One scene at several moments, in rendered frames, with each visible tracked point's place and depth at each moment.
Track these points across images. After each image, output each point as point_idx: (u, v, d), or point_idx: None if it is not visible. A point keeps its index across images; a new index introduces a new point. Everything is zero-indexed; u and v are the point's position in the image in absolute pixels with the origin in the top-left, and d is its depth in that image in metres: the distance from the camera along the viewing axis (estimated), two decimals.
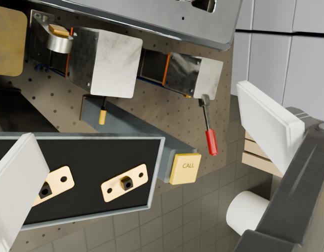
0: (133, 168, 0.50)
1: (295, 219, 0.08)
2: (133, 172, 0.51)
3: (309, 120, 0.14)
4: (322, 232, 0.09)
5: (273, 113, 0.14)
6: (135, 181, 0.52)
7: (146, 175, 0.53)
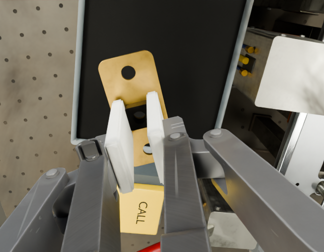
0: None
1: (190, 211, 0.09)
2: None
3: (180, 129, 0.16)
4: (205, 218, 0.11)
5: (149, 123, 0.16)
6: (136, 137, 0.23)
7: (144, 161, 0.23)
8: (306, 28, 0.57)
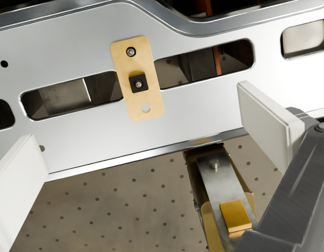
0: (160, 94, 0.31)
1: (295, 219, 0.08)
2: (154, 95, 0.31)
3: (309, 120, 0.14)
4: (322, 232, 0.09)
5: (273, 113, 0.14)
6: (136, 99, 0.31)
7: (142, 118, 0.32)
8: None
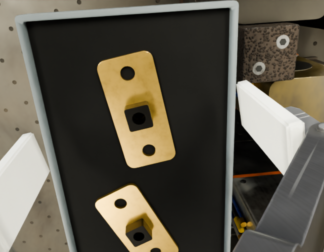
0: None
1: (295, 219, 0.08)
2: None
3: (309, 120, 0.14)
4: (322, 232, 0.09)
5: (273, 113, 0.14)
6: None
7: None
8: None
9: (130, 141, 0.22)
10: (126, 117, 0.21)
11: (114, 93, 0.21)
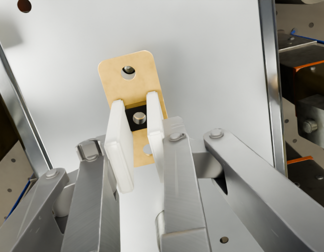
0: None
1: (190, 211, 0.09)
2: None
3: (180, 129, 0.16)
4: (205, 218, 0.11)
5: (149, 123, 0.16)
6: None
7: None
8: None
9: None
10: (127, 117, 0.21)
11: (115, 93, 0.21)
